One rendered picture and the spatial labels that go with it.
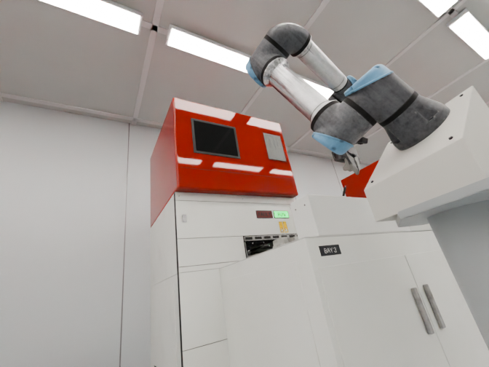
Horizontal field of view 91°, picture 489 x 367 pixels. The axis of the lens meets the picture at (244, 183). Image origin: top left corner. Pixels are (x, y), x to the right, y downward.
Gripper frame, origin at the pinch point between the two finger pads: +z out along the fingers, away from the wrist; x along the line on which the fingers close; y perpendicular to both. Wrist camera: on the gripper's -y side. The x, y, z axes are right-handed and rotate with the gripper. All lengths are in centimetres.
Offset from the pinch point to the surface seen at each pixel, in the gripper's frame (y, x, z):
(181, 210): 58, 63, -1
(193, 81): 119, 25, -164
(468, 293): -30, 28, 48
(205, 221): 58, 51, 5
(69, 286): 207, 117, 15
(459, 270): -30, 28, 44
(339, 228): -4.1, 29.7, 26.6
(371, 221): -4.0, 10.5, 24.2
